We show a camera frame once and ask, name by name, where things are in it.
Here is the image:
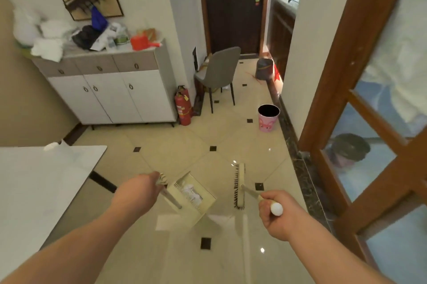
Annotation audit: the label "person's right hand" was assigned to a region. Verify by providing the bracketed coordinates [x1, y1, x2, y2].
[258, 190, 309, 243]

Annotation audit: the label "person's left hand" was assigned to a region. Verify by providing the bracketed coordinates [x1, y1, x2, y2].
[112, 170, 166, 224]

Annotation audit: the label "cream broom with metal handle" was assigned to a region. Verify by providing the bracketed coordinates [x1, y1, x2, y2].
[232, 162, 284, 217]

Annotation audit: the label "white paper scraps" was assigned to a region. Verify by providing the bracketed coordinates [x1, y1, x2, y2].
[180, 183, 205, 209]

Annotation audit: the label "cream dustpan with metal handle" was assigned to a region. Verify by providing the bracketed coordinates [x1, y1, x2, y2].
[157, 170, 218, 229]

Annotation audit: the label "pink waste bin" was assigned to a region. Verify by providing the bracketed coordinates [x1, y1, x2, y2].
[257, 104, 281, 134]

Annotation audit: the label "person's right forearm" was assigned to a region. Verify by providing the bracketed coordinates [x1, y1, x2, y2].
[286, 217, 396, 284]

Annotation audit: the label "person's left forearm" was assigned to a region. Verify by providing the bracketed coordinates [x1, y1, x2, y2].
[0, 207, 141, 284]

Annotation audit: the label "beige tiled floor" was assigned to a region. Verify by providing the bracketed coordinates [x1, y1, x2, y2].
[40, 57, 334, 284]

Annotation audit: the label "white and grey cabinet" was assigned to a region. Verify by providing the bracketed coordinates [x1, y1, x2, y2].
[32, 38, 178, 128]

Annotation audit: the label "red fire extinguisher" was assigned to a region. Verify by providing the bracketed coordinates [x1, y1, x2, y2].
[174, 85, 193, 127]

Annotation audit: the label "dark round basin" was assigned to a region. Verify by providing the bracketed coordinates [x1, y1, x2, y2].
[328, 133, 371, 162]

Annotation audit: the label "white marble table black legs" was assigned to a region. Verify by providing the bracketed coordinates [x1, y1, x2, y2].
[0, 145, 118, 271]

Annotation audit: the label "grey chair black legs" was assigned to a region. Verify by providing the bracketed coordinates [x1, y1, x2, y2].
[194, 46, 242, 114]

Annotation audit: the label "red plastic scoop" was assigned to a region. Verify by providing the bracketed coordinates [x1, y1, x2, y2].
[130, 34, 162, 52]

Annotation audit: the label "dark grey bin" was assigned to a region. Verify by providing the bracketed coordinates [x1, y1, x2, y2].
[255, 57, 275, 81]

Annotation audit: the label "white papers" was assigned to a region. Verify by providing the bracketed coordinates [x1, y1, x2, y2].
[89, 23, 117, 53]

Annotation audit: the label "green round container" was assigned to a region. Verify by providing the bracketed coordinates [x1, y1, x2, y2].
[115, 28, 130, 46]

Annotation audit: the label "black bag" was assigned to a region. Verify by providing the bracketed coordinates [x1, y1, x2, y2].
[72, 25, 106, 51]

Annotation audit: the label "white cloth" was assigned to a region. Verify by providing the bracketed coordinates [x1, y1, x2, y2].
[30, 37, 64, 63]
[40, 19, 77, 40]

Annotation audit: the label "blue bag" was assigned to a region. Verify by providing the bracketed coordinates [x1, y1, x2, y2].
[90, 6, 109, 32]

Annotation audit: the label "dark wood counter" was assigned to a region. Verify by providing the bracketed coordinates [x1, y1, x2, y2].
[266, 0, 298, 81]

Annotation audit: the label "white plastic bag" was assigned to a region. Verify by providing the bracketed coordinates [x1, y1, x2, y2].
[12, 6, 46, 48]

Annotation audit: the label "dark brown entrance door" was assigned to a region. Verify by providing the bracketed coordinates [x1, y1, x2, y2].
[197, 0, 271, 57]

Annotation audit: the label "wooden door with glass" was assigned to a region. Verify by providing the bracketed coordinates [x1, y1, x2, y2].
[297, 0, 427, 284]

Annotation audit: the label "brass ring cabinet handles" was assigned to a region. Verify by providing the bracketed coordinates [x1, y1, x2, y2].
[57, 62, 140, 93]

